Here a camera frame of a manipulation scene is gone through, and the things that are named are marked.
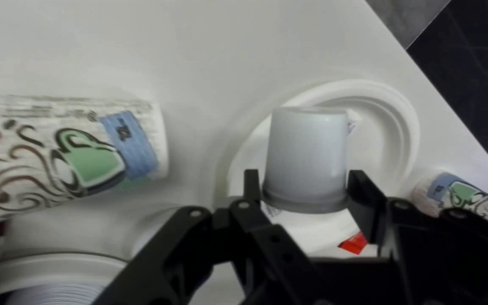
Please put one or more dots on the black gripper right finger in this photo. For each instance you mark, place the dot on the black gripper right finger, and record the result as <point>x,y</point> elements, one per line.
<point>441,255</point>

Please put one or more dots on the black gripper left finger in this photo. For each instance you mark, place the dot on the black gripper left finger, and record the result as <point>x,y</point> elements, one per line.
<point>199,255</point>

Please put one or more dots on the small white plastic cup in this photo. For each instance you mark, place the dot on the small white plastic cup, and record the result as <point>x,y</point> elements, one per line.
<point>306,158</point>

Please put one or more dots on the single printed paper cup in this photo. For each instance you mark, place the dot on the single printed paper cup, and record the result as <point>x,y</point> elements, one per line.
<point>470,197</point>

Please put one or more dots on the white paper plate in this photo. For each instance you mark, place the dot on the white paper plate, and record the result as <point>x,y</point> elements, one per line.
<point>386,130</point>

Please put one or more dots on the red packet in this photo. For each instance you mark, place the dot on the red packet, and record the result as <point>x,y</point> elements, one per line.
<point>355,243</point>

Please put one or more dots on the white ribbed dish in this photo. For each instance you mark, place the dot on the white ribbed dish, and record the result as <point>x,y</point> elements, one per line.
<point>47,280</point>

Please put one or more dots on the stack of printed paper cups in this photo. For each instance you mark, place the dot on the stack of printed paper cups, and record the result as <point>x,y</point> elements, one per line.
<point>59,158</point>

